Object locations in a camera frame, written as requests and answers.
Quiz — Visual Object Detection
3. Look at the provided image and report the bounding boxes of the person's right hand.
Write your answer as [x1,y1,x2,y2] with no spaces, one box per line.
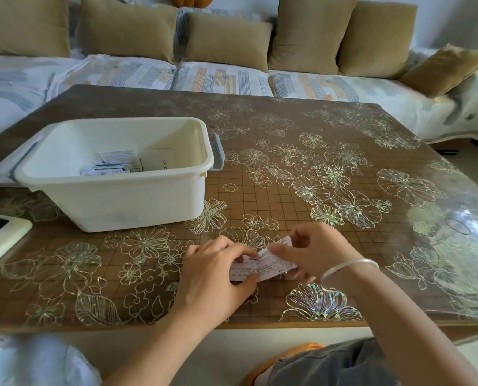
[268,223,354,284]

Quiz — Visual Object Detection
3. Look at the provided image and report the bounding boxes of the person's left hand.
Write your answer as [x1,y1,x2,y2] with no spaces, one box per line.
[171,236,266,331]

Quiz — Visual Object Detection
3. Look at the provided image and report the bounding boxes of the white printed paper receipt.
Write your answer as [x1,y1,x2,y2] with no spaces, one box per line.
[229,236,300,283]

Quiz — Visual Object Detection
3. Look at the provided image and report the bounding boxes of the person's right forearm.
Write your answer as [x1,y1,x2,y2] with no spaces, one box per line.
[319,262,475,386]

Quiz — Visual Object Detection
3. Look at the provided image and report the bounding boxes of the person's left forearm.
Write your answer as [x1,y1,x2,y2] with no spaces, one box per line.
[102,305,231,386]

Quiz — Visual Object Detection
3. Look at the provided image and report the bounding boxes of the orange stool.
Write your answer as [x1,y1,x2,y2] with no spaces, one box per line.
[241,342,325,386]

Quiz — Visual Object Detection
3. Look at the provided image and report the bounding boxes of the clear floral table cover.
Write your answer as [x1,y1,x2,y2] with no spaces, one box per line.
[0,84,478,330]

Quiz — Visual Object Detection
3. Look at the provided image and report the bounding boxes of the grey trousers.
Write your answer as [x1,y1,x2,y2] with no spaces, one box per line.
[269,337,402,386]

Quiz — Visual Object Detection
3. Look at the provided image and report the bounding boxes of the white plastic bin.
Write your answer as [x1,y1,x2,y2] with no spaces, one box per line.
[12,117,215,233]

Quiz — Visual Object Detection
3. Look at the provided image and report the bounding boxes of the white booklet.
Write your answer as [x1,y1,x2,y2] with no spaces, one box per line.
[136,148,173,172]

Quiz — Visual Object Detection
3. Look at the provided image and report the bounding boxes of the sofa with striped cover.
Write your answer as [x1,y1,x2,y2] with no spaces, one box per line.
[0,47,478,146]

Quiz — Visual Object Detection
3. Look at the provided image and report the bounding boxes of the pile of paper slips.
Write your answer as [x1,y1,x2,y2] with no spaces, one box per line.
[79,150,137,176]

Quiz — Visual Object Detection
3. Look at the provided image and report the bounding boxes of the white garment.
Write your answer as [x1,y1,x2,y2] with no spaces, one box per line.
[0,333,103,386]

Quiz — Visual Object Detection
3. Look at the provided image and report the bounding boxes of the white smartphone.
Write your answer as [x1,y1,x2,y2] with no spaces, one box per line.
[0,214,33,276]

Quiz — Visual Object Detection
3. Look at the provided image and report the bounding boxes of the orange plush toy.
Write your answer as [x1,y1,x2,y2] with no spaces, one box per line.
[171,0,216,9]

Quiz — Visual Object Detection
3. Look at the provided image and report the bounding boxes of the row of tan cushions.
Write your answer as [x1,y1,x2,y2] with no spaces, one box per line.
[0,0,478,99]

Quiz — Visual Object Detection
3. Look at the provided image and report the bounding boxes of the silver bracelet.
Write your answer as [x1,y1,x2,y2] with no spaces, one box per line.
[320,258,380,283]

